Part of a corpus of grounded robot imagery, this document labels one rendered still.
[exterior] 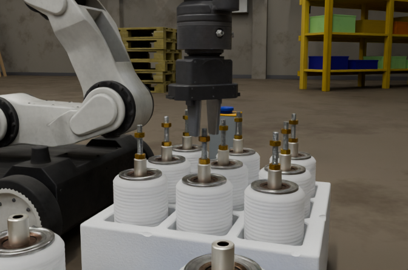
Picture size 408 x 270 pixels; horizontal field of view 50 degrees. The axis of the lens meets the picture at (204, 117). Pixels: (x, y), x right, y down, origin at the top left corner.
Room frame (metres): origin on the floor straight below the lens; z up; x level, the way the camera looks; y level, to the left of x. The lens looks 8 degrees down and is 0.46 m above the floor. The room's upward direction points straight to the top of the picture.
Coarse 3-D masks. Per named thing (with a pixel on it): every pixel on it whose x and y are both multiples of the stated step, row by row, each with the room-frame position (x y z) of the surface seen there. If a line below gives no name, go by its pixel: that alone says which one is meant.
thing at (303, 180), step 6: (264, 174) 0.77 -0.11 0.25; (300, 174) 0.76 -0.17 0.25; (306, 174) 0.77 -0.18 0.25; (288, 180) 0.75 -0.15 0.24; (294, 180) 0.75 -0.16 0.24; (300, 180) 0.75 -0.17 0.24; (306, 180) 0.76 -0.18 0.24; (300, 186) 0.75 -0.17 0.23; (306, 186) 0.76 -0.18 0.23; (306, 192) 0.76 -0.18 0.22; (306, 198) 0.76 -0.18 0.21; (306, 204) 0.76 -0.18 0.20; (306, 210) 0.76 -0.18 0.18; (306, 216) 0.76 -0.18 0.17
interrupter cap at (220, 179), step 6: (192, 174) 0.75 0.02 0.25; (216, 174) 0.75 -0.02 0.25; (186, 180) 0.71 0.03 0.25; (192, 180) 0.71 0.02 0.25; (216, 180) 0.71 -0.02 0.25; (222, 180) 0.71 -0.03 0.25; (192, 186) 0.69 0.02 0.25; (198, 186) 0.68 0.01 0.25; (204, 186) 0.68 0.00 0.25; (210, 186) 0.68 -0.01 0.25
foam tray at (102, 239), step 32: (320, 192) 0.88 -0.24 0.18; (96, 224) 0.70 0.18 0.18; (128, 224) 0.70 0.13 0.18; (160, 224) 0.70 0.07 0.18; (320, 224) 0.70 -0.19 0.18; (96, 256) 0.70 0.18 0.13; (128, 256) 0.68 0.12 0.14; (160, 256) 0.66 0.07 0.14; (192, 256) 0.64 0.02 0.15; (256, 256) 0.61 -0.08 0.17; (288, 256) 0.60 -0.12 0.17; (320, 256) 0.61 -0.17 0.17
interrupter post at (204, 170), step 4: (200, 164) 0.71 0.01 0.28; (204, 164) 0.71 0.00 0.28; (208, 164) 0.71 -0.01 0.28; (200, 168) 0.71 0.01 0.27; (204, 168) 0.71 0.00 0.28; (208, 168) 0.71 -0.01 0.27; (200, 172) 0.71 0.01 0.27; (204, 172) 0.71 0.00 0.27; (208, 172) 0.71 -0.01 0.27; (200, 176) 0.71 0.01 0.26; (204, 176) 0.71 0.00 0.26; (208, 176) 0.71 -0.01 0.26; (200, 180) 0.71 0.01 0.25; (204, 180) 0.71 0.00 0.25; (208, 180) 0.71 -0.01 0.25
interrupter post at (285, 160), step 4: (280, 156) 0.79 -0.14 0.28; (284, 156) 0.78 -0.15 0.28; (288, 156) 0.78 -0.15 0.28; (280, 160) 0.79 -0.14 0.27; (284, 160) 0.78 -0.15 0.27; (288, 160) 0.78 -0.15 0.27; (280, 164) 0.79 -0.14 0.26; (284, 164) 0.78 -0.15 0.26; (288, 164) 0.78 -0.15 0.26; (280, 168) 0.79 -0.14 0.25; (284, 168) 0.78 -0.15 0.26; (288, 168) 0.78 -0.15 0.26
